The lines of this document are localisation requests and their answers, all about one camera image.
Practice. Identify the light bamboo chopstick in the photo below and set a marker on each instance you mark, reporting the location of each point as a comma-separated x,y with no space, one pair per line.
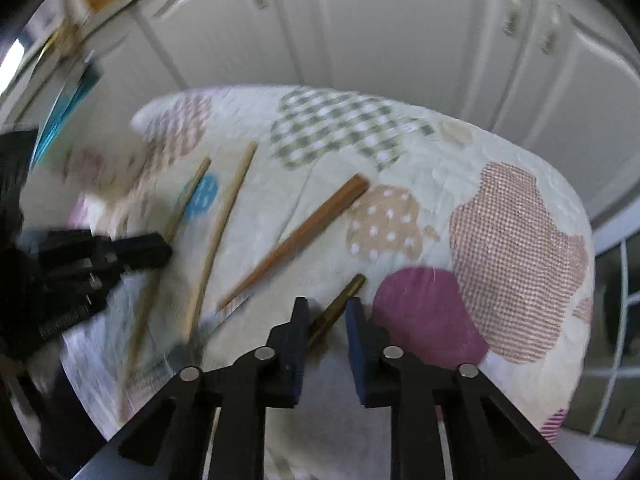
223,215
194,186

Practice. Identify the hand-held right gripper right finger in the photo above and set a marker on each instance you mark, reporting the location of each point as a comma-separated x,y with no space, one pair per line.
357,350

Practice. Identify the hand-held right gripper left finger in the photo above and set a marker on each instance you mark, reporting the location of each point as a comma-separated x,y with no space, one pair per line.
295,345

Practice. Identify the glass door with white frame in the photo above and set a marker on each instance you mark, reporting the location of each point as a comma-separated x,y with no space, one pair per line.
615,310

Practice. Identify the teal and white utensil holder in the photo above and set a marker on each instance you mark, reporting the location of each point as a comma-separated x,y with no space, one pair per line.
65,110

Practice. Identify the white cabinet door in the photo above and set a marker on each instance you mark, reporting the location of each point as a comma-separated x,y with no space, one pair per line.
400,25
590,110
115,60
225,35

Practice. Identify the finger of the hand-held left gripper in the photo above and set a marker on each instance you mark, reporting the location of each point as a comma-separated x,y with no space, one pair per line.
145,252

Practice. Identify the brown wooden chopstick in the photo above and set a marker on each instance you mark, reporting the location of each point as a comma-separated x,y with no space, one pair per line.
300,240
306,226

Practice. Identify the patchwork quilted cloth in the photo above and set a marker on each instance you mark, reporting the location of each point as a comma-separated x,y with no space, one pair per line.
425,160

